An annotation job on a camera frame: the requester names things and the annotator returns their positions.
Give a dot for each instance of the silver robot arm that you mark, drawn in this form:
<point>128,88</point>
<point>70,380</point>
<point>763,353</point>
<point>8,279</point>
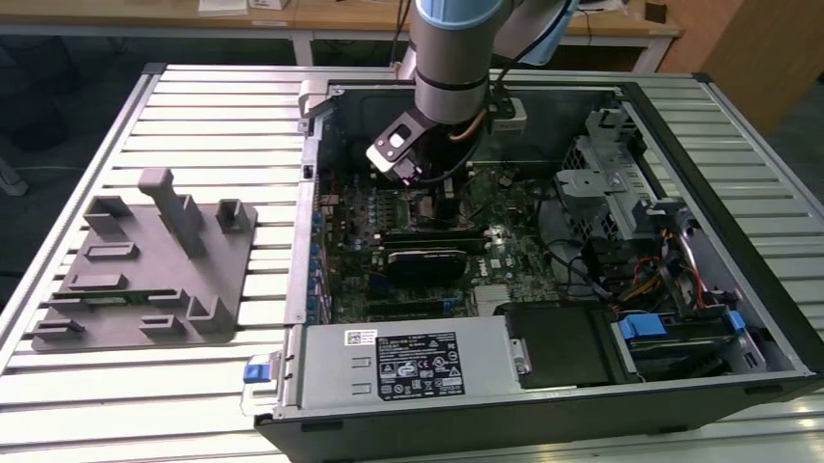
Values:
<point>450,48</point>

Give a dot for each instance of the CPU socket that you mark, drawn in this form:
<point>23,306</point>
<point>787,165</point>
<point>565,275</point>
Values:
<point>418,212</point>

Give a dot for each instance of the green motherboard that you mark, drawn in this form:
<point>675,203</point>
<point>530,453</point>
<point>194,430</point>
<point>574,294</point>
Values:
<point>514,251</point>

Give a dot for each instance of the black graphics card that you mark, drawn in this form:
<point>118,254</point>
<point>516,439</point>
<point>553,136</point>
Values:
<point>427,270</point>

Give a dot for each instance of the silver metal drive cage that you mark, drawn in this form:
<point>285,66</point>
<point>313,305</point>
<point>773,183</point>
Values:
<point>592,183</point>

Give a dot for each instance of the silver chipset heatsink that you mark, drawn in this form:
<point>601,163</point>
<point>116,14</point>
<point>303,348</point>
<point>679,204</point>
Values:
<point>492,296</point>

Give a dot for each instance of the grey parts rack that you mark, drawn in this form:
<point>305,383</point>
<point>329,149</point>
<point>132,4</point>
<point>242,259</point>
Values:
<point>219,275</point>

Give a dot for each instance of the blue disk carrier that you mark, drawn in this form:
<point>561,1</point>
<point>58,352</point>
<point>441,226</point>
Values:
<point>640,328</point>

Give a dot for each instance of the small white box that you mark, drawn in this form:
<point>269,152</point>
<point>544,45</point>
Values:
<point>267,4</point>

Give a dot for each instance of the dark brown box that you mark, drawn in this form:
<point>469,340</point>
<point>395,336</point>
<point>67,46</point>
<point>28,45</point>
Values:
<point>656,12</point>

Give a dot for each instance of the silver power supply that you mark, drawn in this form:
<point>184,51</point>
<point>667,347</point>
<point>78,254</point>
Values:
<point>334,376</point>

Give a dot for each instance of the large white box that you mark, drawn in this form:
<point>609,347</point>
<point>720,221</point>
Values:
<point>222,5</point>

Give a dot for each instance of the wooden desk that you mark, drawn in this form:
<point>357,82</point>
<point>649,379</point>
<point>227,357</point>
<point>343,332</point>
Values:
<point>192,21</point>

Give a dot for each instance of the blue plastic latch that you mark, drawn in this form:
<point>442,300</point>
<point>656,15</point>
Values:
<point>254,373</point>

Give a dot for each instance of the wooden cabinet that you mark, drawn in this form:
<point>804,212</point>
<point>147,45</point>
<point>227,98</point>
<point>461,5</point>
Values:
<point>760,58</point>

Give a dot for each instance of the black PC case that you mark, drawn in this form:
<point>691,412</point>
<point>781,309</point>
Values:
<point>514,434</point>

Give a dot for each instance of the green RAM stick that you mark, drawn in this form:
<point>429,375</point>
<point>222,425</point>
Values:
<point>116,295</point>

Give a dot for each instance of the white camera with black face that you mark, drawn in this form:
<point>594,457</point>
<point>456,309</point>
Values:
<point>395,142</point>

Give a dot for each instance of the pale grey camera box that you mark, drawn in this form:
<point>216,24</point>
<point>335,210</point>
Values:
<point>512,116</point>

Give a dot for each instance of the black plastic air duct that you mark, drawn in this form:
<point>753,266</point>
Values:
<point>560,342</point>

